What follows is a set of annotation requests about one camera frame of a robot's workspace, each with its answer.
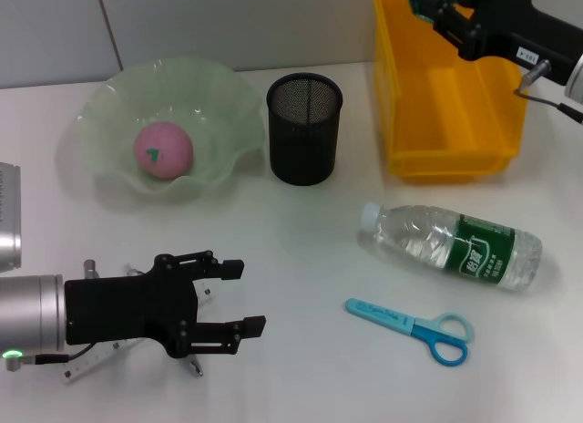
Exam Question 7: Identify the pale green glass fruit plate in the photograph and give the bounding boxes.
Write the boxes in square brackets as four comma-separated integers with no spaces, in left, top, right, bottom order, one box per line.
[75,57,268,204]

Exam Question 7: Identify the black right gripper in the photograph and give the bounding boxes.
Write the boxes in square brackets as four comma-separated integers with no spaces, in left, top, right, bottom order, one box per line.
[431,0,583,85]

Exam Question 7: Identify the gripper black plug cable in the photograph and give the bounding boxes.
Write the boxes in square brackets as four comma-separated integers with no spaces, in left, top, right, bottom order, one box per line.
[513,59,583,126]
[2,341,99,374]

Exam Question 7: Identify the blue scissors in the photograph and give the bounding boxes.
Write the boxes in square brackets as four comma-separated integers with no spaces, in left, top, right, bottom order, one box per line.
[344,297,476,366]

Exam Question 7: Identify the left gripper black plug cable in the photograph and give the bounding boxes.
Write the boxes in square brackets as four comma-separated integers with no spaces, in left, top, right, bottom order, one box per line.
[2,341,99,374]

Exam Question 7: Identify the clear plastic ruler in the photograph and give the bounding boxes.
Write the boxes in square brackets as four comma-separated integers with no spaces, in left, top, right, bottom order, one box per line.
[61,280,215,386]

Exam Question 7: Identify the right gripper black plug cable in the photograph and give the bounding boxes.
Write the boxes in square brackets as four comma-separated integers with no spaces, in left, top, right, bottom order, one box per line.
[513,59,583,126]

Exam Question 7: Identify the pink peach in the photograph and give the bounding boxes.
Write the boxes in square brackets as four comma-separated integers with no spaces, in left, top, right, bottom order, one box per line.
[133,120,195,182]

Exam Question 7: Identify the black mesh pen holder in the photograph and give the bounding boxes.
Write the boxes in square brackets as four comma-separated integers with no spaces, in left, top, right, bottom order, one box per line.
[266,72,343,187]

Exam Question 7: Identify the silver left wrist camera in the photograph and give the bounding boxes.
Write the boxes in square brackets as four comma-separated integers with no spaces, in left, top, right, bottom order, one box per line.
[0,161,24,274]

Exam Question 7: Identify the silver ballpoint pen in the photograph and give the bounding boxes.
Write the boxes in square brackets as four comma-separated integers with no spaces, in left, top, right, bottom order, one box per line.
[125,263,205,378]

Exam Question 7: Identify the clear water bottle green label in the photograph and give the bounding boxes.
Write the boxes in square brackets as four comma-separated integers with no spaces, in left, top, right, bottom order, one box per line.
[356,201,544,294]

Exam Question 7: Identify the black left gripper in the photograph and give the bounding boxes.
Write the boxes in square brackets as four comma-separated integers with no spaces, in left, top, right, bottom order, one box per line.
[64,249,267,358]

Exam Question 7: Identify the yellow plastic bin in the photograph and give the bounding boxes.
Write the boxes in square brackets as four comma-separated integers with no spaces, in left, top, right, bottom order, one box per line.
[373,0,530,185]

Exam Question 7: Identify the green plastic wrapper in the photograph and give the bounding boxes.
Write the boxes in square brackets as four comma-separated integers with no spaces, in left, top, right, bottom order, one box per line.
[404,0,451,24]

